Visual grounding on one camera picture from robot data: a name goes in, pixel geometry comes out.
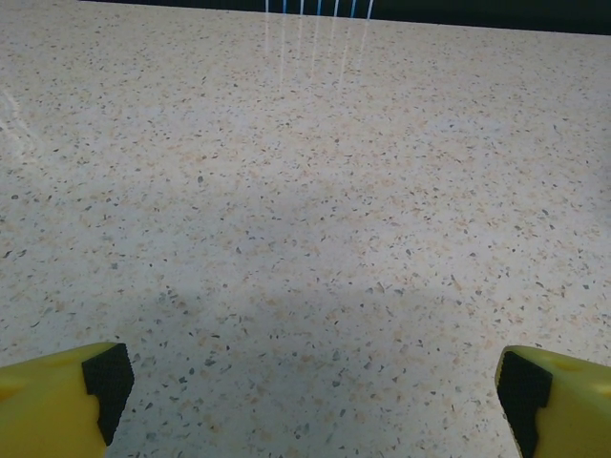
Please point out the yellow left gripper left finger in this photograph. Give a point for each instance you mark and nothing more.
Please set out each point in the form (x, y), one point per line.
(43, 405)

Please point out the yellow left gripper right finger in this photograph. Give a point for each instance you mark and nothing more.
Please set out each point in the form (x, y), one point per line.
(573, 410)

